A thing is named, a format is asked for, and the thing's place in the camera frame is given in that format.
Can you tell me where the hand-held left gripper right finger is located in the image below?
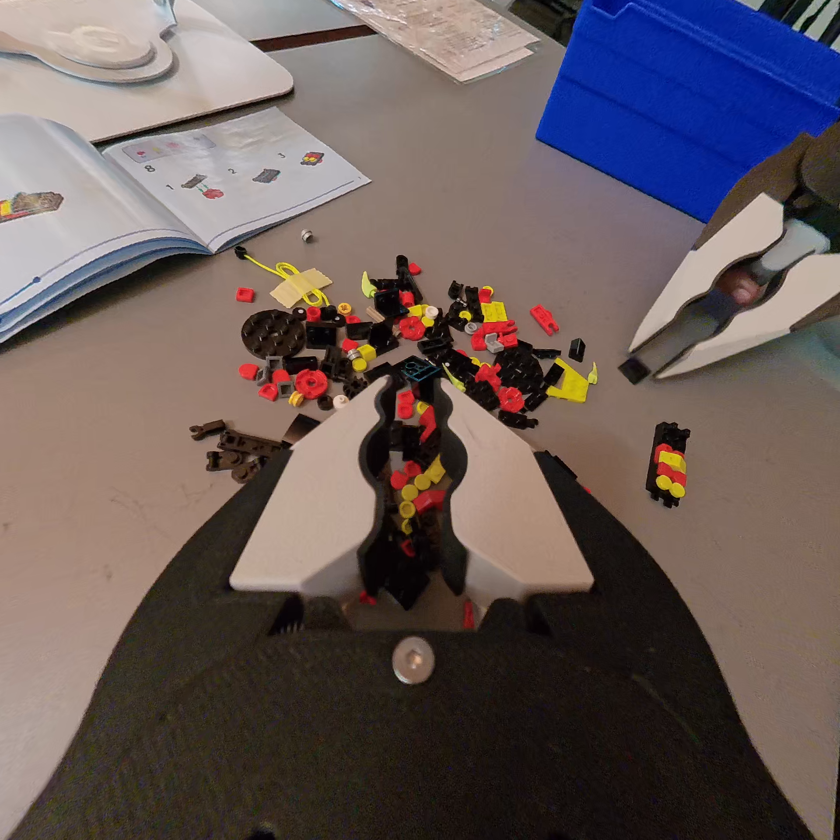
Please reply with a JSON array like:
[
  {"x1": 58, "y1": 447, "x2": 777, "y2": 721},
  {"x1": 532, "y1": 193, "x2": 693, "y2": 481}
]
[{"x1": 434, "y1": 379, "x2": 596, "y2": 606}]

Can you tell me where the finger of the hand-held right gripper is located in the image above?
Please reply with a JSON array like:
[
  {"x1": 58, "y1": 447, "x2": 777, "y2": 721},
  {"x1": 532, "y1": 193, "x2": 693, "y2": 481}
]
[
  {"x1": 656, "y1": 252, "x2": 840, "y2": 382},
  {"x1": 626, "y1": 192, "x2": 786, "y2": 368}
]

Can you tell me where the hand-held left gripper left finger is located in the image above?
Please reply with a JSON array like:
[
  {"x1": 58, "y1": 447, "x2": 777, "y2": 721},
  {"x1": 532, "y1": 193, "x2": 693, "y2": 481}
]
[{"x1": 228, "y1": 376, "x2": 399, "y2": 601}]

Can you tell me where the pile of lego pieces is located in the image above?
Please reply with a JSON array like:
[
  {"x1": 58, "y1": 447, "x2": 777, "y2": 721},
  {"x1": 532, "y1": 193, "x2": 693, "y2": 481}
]
[{"x1": 190, "y1": 252, "x2": 599, "y2": 631}]

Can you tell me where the lego instruction booklet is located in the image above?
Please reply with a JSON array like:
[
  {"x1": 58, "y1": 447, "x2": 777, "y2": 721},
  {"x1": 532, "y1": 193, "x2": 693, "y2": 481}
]
[{"x1": 0, "y1": 108, "x2": 371, "y2": 345}]

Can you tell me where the black red yellow lego assembly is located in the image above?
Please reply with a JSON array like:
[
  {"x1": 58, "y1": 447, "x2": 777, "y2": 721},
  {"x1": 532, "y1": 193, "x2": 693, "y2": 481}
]
[{"x1": 646, "y1": 420, "x2": 691, "y2": 509}]

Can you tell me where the person's right hand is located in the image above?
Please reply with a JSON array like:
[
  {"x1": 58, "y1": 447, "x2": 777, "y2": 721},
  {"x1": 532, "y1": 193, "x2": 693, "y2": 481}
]
[{"x1": 718, "y1": 272, "x2": 767, "y2": 307}]

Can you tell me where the blue plastic bin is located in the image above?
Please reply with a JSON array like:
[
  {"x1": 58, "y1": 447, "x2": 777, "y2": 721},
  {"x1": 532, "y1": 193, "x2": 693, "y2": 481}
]
[{"x1": 535, "y1": 0, "x2": 840, "y2": 224}]

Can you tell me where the clear plastic bag with papers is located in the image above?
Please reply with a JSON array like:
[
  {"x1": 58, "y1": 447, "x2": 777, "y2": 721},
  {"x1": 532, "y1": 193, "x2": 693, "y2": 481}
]
[{"x1": 328, "y1": 0, "x2": 542, "y2": 85}]

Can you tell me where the white tablet stand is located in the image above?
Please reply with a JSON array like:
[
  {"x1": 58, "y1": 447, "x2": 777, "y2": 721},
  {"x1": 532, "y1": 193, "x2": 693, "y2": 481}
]
[{"x1": 0, "y1": 0, "x2": 294, "y2": 144}]

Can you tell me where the yellow string with tape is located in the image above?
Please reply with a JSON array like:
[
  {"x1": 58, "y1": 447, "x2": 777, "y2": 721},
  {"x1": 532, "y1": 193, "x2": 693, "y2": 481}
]
[{"x1": 234, "y1": 245, "x2": 333, "y2": 310}]

